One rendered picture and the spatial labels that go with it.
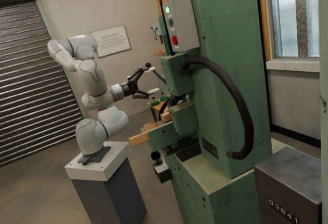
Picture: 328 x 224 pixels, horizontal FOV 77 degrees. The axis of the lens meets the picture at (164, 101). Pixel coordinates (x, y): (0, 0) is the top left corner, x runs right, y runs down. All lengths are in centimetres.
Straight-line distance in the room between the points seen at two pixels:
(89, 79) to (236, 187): 77
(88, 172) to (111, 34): 294
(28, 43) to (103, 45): 115
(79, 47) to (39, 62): 246
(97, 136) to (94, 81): 59
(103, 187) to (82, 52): 92
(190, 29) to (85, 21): 343
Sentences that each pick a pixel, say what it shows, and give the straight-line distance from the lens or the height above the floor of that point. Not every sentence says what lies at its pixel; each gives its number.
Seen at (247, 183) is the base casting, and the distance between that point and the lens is 95.
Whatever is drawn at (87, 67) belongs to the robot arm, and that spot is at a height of 133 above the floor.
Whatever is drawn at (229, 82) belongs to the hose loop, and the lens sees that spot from 57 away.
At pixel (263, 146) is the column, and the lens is 93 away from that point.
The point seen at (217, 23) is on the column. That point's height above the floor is 138.
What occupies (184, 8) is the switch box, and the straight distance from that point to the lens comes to 69.
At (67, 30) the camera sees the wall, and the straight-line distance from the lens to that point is 400.
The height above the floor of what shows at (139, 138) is 93.
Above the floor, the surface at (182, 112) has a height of 106.
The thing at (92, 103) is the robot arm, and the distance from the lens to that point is 112.
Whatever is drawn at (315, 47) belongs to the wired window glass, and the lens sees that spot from 225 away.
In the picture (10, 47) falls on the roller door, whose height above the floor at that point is 176.
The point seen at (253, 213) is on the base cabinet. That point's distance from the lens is 106.
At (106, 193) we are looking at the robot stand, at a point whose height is 49.
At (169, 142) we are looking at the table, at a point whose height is 86.
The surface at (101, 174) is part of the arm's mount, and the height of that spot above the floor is 65.
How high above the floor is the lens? 139
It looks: 18 degrees down
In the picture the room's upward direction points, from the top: 15 degrees counter-clockwise
